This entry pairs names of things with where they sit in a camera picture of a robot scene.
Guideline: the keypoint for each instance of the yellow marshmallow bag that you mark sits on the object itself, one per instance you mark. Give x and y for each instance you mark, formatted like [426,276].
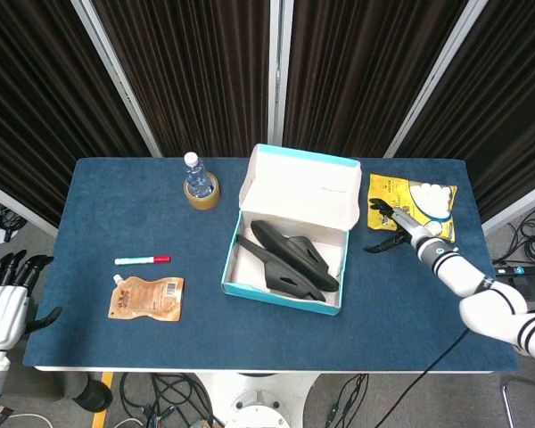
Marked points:
[432,196]

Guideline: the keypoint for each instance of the dark blue table cloth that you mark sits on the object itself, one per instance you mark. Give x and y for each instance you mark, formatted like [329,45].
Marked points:
[116,200]

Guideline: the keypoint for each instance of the orange spout pouch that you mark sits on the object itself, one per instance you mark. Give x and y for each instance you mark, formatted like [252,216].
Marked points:
[147,298]

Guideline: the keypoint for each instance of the white marker with red cap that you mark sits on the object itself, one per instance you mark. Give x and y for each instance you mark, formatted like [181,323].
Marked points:
[138,260]

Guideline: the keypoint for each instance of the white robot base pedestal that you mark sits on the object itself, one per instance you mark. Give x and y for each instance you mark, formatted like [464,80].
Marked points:
[254,401]

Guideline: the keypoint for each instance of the light blue shoe box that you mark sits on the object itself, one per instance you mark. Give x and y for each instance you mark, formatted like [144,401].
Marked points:
[303,187]

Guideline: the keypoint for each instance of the grey metal tube frame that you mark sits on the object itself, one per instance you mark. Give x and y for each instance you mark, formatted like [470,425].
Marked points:
[510,388]

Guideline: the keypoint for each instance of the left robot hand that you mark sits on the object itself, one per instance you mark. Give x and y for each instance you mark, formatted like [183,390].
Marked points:
[2,312]

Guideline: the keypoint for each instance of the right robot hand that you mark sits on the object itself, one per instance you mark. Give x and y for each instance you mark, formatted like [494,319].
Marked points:
[408,225]

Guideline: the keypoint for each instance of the brown packing tape roll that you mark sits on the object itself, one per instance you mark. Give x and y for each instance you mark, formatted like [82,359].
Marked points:
[203,203]

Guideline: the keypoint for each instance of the dark curtain partition panel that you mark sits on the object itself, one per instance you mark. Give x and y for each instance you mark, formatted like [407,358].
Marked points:
[361,76]
[35,111]
[196,76]
[508,111]

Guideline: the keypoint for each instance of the clear plastic water bottle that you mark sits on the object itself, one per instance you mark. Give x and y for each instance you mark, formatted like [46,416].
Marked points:
[195,176]

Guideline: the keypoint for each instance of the black power strip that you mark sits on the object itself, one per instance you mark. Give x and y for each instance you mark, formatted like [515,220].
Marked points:
[530,270]

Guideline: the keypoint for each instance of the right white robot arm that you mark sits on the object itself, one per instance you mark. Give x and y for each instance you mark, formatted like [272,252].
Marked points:
[486,303]

